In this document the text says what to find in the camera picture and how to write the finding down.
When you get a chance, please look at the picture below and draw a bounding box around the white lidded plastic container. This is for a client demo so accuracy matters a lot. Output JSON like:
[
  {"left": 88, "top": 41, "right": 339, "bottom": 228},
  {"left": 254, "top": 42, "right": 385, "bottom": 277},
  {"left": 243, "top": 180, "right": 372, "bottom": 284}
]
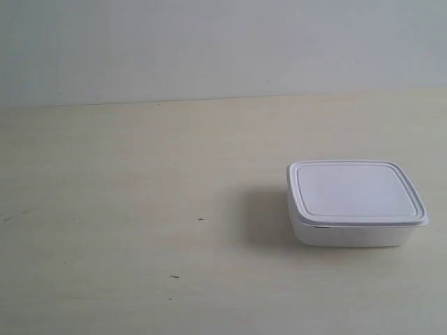
[{"left": 286, "top": 160, "right": 429, "bottom": 248}]

